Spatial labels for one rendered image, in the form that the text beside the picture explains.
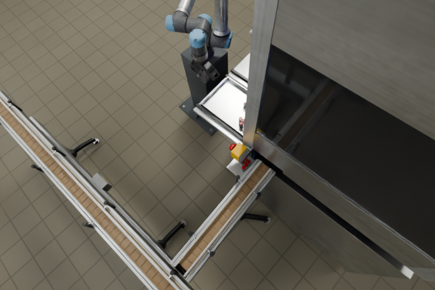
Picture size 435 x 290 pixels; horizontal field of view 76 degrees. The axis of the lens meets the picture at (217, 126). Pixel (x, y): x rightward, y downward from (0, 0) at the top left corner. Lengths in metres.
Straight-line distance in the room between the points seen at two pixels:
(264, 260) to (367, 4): 2.07
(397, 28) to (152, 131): 2.38
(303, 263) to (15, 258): 2.28
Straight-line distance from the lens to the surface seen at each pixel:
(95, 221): 1.58
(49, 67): 3.63
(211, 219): 1.44
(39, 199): 2.96
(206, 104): 1.75
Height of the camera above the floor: 2.39
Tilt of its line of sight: 64 degrees down
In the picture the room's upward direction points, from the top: 6 degrees counter-clockwise
